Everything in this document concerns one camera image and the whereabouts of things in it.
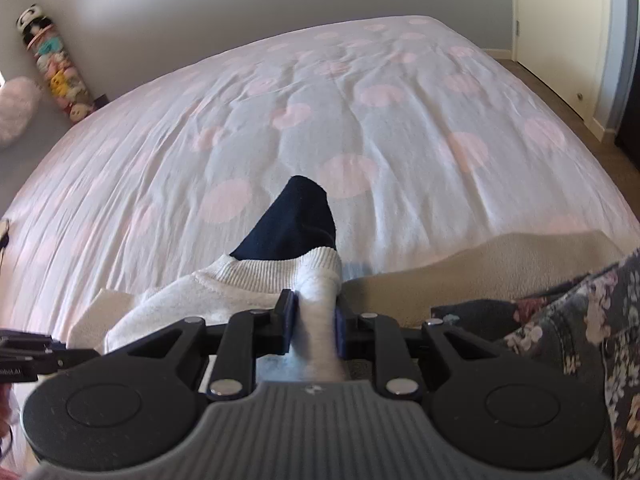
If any light grey printed sweatshirt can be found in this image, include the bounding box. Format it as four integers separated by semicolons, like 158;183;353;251
67;247;347;382

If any panda plush toy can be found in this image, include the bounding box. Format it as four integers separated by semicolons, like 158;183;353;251
16;3;52;38

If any black wall socket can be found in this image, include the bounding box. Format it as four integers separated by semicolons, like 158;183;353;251
94;94;110;108

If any dark floral garment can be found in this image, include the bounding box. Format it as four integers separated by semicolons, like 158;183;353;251
431;252;640;479

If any pink polka dot bedsheet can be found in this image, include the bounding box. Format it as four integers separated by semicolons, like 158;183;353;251
0;14;640;480

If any beige fleece garment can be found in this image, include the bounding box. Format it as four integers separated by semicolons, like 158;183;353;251
340;231;624;327

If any cream white garment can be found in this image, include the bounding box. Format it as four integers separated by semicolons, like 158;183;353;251
0;219;11;255

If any plush toy storage tube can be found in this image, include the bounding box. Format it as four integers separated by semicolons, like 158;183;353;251
27;25;96;124

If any pink rolled duvet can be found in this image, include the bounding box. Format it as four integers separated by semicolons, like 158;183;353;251
0;77;42;148

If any dark navy garment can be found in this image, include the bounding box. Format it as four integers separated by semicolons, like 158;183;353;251
230;176;336;261

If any white room door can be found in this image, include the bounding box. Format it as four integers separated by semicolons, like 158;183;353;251
513;0;611;122

